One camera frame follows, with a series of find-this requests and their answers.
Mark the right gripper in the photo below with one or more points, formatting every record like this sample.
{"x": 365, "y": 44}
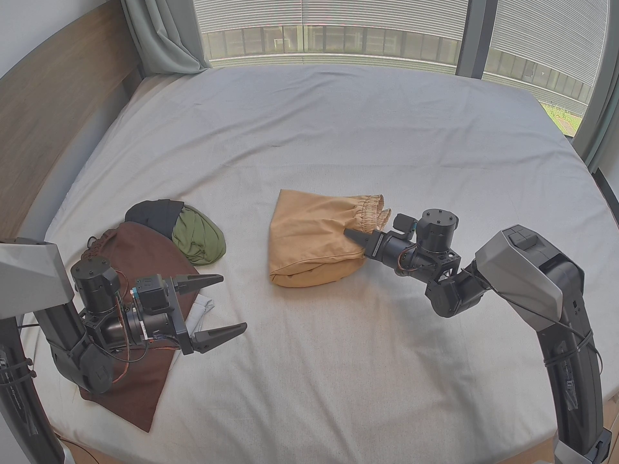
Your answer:
{"x": 394, "y": 254}

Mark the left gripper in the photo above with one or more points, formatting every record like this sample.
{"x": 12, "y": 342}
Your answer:
{"x": 159, "y": 329}

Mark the tan shorts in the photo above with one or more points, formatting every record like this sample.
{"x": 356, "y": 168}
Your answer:
{"x": 309, "y": 230}

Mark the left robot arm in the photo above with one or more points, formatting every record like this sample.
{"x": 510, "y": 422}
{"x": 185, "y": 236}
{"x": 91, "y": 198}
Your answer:
{"x": 63, "y": 341}

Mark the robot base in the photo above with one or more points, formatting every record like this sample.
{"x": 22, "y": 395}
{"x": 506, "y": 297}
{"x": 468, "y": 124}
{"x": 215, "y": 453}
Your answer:
{"x": 595, "y": 452}

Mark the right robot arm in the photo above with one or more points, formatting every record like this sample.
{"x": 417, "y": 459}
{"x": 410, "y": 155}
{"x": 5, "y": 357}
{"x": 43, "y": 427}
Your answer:
{"x": 522, "y": 268}

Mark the bed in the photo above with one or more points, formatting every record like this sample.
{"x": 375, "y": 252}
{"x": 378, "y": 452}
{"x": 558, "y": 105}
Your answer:
{"x": 338, "y": 138}

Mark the white garment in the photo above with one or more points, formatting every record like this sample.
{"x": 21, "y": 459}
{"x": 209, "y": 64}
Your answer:
{"x": 200, "y": 307}

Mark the green garment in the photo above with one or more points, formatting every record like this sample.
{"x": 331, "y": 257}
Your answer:
{"x": 198, "y": 235}

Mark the brown garment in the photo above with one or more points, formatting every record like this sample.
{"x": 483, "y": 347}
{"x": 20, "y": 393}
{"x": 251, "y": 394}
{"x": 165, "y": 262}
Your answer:
{"x": 140, "y": 254}

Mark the black garment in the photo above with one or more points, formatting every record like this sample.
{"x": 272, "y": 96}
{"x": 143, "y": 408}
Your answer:
{"x": 150, "y": 215}

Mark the window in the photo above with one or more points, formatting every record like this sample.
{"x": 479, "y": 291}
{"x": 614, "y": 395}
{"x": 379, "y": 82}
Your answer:
{"x": 338, "y": 12}

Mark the grey-green curtain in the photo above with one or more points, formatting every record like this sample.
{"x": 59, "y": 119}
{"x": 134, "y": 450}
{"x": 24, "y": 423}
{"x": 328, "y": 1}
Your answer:
{"x": 154, "y": 27}
{"x": 604, "y": 114}

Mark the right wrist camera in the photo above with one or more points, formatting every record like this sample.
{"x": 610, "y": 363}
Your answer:
{"x": 406, "y": 223}

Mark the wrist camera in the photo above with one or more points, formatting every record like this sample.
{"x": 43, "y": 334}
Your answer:
{"x": 151, "y": 293}
{"x": 406, "y": 223}

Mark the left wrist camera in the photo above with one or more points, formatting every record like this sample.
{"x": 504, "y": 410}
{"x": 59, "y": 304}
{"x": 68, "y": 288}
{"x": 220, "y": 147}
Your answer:
{"x": 151, "y": 293}

